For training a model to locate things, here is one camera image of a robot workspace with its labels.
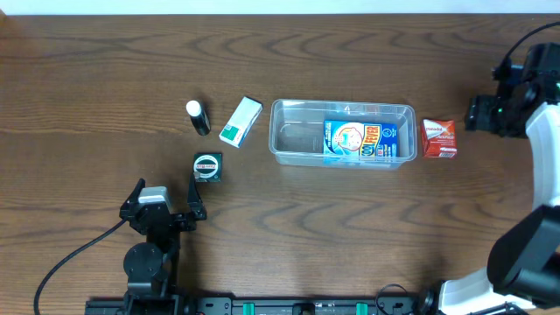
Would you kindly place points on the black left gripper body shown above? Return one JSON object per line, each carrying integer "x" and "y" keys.
{"x": 181, "y": 225}

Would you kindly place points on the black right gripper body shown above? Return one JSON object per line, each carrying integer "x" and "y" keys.
{"x": 477, "y": 114}

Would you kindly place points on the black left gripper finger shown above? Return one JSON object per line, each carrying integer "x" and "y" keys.
{"x": 194, "y": 200}
{"x": 132, "y": 200}

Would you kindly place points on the red Panadol ActiFast box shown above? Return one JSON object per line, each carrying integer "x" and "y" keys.
{"x": 439, "y": 139}

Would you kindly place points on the dark bottle white cap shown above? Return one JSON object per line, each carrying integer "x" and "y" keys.
{"x": 198, "y": 117}

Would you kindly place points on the blue KoolFever box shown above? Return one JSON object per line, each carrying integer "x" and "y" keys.
{"x": 353, "y": 142}

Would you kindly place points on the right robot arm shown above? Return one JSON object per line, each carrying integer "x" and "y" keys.
{"x": 522, "y": 271}

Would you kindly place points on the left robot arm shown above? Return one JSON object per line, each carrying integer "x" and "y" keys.
{"x": 152, "y": 266}

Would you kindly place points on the clear plastic container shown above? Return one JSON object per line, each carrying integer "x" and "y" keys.
{"x": 296, "y": 130}

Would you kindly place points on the green Zam-Buk box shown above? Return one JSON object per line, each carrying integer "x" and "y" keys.
{"x": 207, "y": 167}

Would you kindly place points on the white green Panadol box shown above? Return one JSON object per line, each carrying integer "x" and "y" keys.
{"x": 240, "y": 122}

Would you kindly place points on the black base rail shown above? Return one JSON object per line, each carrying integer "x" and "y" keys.
{"x": 229, "y": 306}

